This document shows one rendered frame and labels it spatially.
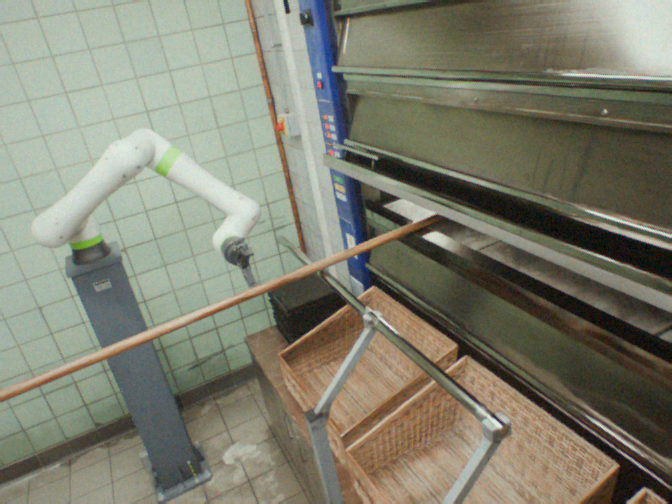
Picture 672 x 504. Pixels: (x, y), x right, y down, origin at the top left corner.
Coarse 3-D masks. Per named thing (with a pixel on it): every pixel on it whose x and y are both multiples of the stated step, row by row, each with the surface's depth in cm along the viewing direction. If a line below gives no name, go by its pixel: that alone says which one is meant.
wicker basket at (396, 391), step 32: (384, 320) 213; (416, 320) 193; (288, 352) 210; (320, 352) 217; (384, 352) 216; (448, 352) 173; (288, 384) 209; (320, 384) 210; (352, 384) 206; (384, 384) 203; (416, 384) 171; (352, 416) 190; (384, 416) 169
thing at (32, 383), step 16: (416, 224) 180; (384, 240) 175; (336, 256) 169; (352, 256) 171; (304, 272) 164; (256, 288) 159; (272, 288) 160; (224, 304) 154; (176, 320) 150; (192, 320) 151; (144, 336) 146; (160, 336) 148; (96, 352) 142; (112, 352) 143; (64, 368) 138; (80, 368) 140; (16, 384) 135; (32, 384) 135; (0, 400) 132
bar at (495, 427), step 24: (288, 240) 197; (336, 288) 157; (360, 312) 143; (360, 336) 141; (384, 336) 133; (336, 384) 141; (456, 384) 109; (312, 408) 144; (480, 408) 102; (312, 432) 141; (504, 432) 98; (480, 456) 99; (336, 480) 150
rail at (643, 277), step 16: (336, 160) 185; (384, 176) 156; (416, 192) 142; (432, 192) 137; (464, 208) 125; (496, 224) 115; (512, 224) 111; (544, 240) 103; (560, 240) 101; (576, 256) 97; (592, 256) 94; (624, 272) 89; (640, 272) 86; (656, 288) 84
